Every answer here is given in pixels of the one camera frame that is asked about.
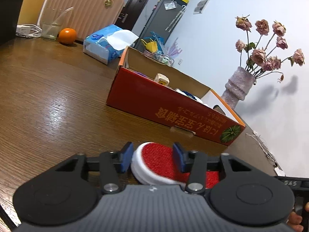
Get wall picture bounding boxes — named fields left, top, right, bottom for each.
left=193, top=0, right=210, bottom=15

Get small beige perfume bottle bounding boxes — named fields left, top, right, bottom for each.
left=154, top=73, right=170, bottom=86

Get red cardboard box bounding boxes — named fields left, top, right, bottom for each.
left=106, top=47, right=246, bottom=146

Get dried pink flowers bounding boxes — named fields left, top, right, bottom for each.
left=235, top=16, right=305, bottom=82

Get pink ribbed suitcase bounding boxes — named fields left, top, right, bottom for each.
left=39, top=0, right=124, bottom=41

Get black paper bag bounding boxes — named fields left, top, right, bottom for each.
left=0, top=0, right=23, bottom=44

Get clear glass cup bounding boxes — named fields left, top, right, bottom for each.
left=40, top=6, right=74, bottom=40

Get pink textured vase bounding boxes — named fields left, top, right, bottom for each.
left=221, top=67, right=256, bottom=109

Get blue tissue pack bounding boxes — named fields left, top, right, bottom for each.
left=83, top=25, right=139, bottom=64

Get yellow thermos jug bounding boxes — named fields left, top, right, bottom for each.
left=18, top=0, right=45, bottom=25

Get white charger cable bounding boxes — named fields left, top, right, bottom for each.
left=16, top=24, right=43, bottom=38

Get person's right hand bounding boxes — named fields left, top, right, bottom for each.
left=286, top=210, right=304, bottom=232

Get orange fruit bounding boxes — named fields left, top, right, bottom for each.
left=58, top=28, right=77, bottom=45

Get blue gear-shaped lid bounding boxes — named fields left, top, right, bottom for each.
left=182, top=91, right=196, bottom=100

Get red lint brush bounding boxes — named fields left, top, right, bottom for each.
left=130, top=141, right=221, bottom=190

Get dark brown door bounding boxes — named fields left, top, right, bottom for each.
left=115, top=0, right=148, bottom=30

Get grey refrigerator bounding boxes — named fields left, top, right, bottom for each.
left=134, top=0, right=187, bottom=52

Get cluttered storage rack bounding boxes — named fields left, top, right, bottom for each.
left=140, top=32, right=182, bottom=67

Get white earphones cable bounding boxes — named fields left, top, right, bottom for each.
left=245, top=130, right=282, bottom=170

